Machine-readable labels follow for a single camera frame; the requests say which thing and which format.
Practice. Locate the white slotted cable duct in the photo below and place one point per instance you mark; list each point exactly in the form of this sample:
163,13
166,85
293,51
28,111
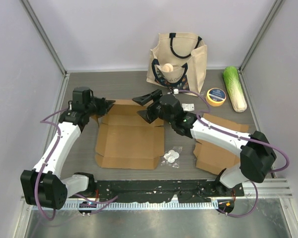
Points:
81,205

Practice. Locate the plastic bag of white discs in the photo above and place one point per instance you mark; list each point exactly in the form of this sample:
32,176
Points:
171,157

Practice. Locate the aluminium frame post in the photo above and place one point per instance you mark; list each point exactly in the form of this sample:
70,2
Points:
275,8
43,35

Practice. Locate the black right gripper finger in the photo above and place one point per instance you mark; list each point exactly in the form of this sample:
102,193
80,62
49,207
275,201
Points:
144,114
153,96

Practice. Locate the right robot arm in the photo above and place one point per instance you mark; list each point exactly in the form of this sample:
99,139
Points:
254,151

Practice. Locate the small flat cardboard box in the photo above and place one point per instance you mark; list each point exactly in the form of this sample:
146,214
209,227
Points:
212,158

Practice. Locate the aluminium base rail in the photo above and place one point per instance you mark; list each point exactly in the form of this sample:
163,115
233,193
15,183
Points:
270,188

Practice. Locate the left aluminium frame post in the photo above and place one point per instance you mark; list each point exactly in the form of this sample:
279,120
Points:
43,35

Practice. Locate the wooden ball in bag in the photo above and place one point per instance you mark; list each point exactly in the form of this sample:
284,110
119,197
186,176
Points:
167,67

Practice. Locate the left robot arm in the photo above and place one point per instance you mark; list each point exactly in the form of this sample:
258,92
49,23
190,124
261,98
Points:
42,185

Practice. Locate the small white packet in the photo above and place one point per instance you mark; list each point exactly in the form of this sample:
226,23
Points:
188,107

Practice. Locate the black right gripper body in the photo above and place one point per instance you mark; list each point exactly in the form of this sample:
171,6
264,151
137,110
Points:
157,106

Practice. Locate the green plush cabbage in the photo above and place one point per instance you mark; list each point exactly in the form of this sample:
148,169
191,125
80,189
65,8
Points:
234,89

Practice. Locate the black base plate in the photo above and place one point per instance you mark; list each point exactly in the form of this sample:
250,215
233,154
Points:
159,191

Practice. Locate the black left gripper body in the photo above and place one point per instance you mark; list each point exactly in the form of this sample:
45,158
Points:
98,106

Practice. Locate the beige canvas tote bag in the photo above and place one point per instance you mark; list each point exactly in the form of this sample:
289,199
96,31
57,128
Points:
187,52

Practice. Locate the right aluminium frame post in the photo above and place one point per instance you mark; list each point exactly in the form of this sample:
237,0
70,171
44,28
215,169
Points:
275,8

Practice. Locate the large cardboard box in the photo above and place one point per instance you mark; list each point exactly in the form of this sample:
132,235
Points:
127,141

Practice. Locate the yellow tape roll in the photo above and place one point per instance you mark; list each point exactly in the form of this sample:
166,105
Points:
215,97

